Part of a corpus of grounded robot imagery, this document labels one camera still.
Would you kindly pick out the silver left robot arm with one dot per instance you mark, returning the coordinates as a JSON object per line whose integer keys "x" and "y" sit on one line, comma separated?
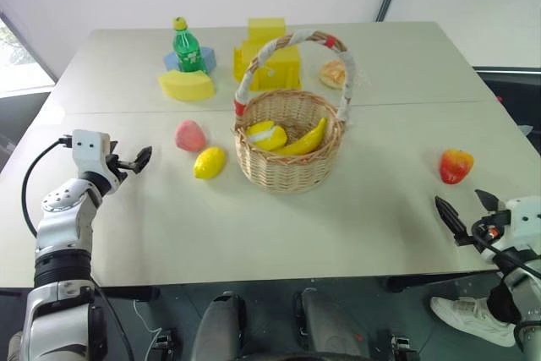
{"x": 59, "y": 225}

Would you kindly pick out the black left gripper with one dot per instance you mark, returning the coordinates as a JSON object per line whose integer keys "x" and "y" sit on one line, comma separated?
{"x": 116, "y": 168}

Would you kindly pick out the yellow toy lemon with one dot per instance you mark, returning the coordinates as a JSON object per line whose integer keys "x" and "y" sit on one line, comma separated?
{"x": 209, "y": 163}

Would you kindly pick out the large yellow foam block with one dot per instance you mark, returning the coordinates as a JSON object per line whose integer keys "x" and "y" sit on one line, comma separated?
{"x": 281, "y": 67}

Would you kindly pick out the yellow foam wedge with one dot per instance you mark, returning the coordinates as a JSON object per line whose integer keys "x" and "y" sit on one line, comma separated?
{"x": 188, "y": 86}

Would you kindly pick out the white sneaker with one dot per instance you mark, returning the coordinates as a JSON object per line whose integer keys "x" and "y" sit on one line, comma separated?
{"x": 469, "y": 316}

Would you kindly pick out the orange toy bread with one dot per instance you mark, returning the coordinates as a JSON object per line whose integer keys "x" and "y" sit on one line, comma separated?
{"x": 333, "y": 74}

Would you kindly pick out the yellow toy banana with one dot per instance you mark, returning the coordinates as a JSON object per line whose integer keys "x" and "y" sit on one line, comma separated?
{"x": 306, "y": 141}

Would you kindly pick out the green plastic soda bottle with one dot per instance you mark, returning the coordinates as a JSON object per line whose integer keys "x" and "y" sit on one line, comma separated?
{"x": 188, "y": 50}

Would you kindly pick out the red and yellow toy apple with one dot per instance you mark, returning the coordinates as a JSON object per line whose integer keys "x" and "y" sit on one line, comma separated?
{"x": 455, "y": 166}

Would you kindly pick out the dark grey rounded robot leg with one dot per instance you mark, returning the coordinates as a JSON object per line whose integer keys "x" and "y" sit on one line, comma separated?
{"x": 325, "y": 323}
{"x": 220, "y": 327}

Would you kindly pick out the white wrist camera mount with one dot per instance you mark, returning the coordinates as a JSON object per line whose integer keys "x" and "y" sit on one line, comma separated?
{"x": 88, "y": 147}
{"x": 526, "y": 219}

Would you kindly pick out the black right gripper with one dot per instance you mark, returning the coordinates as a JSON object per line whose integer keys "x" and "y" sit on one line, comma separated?
{"x": 492, "y": 230}

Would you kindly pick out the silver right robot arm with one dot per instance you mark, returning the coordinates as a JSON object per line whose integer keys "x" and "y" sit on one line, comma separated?
{"x": 524, "y": 293}

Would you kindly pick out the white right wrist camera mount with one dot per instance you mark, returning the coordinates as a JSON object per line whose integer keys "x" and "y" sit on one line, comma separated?
{"x": 526, "y": 219}

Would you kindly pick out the window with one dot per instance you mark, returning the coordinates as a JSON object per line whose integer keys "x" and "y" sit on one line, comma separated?
{"x": 19, "y": 56}

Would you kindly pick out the small yellow foam cube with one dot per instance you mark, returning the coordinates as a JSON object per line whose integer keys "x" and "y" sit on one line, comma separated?
{"x": 266, "y": 29}

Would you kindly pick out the blue foam block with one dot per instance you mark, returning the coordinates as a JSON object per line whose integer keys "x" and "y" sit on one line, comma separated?
{"x": 209, "y": 58}

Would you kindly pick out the pink toy peach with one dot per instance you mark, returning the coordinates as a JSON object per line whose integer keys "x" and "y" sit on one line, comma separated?
{"x": 190, "y": 137}

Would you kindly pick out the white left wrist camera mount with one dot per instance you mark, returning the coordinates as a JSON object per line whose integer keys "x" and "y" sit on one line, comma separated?
{"x": 88, "y": 147}

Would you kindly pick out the peeled yellow toy fruit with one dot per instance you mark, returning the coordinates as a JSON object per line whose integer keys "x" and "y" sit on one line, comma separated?
{"x": 266, "y": 135}

